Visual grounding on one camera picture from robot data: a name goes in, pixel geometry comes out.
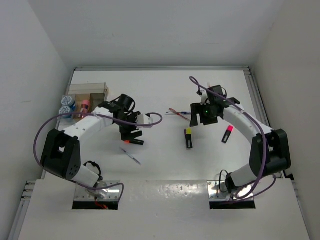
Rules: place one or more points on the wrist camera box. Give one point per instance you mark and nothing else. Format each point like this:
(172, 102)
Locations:
(204, 97)
(145, 120)

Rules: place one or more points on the yellow cap highlighter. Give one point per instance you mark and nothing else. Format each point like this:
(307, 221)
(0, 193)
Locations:
(188, 138)

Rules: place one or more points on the aluminium table edge rail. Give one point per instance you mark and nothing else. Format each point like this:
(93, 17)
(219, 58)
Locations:
(159, 68)

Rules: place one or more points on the blue patterned round jar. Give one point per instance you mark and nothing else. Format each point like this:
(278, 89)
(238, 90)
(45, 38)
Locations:
(69, 101)

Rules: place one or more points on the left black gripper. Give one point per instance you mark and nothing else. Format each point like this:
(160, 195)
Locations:
(126, 134)

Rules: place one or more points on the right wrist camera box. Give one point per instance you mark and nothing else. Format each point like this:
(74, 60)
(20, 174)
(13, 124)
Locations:
(204, 97)

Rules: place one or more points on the clear thin ballpoint pen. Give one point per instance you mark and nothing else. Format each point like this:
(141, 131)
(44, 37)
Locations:
(131, 156)

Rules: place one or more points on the metal base plate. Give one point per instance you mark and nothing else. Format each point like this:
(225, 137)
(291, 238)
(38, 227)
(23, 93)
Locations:
(217, 191)
(107, 194)

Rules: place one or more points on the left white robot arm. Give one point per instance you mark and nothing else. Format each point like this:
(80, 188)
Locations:
(61, 155)

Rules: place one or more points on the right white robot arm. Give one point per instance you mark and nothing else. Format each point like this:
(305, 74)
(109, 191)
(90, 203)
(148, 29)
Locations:
(270, 151)

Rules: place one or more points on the clear compartment organizer tray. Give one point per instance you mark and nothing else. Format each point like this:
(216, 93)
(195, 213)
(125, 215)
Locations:
(96, 93)

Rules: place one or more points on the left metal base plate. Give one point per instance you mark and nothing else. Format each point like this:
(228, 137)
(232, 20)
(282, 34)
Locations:
(107, 194)

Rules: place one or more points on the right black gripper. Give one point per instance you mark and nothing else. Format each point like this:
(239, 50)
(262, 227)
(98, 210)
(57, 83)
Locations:
(196, 108)

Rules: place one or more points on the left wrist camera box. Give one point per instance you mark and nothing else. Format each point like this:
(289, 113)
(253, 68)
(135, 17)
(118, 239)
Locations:
(145, 120)

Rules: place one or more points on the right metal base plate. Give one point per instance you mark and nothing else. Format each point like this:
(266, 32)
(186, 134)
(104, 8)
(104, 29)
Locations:
(217, 191)

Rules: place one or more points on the pink cap highlighter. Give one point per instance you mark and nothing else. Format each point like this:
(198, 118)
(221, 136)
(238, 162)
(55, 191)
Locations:
(227, 134)

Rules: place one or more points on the orange cap highlighter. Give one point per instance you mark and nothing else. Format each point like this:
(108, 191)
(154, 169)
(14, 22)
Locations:
(135, 142)

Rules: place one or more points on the red gel pen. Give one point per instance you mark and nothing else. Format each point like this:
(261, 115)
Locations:
(181, 116)

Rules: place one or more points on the blue gel pen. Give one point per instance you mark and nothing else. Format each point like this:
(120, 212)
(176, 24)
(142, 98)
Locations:
(178, 113)

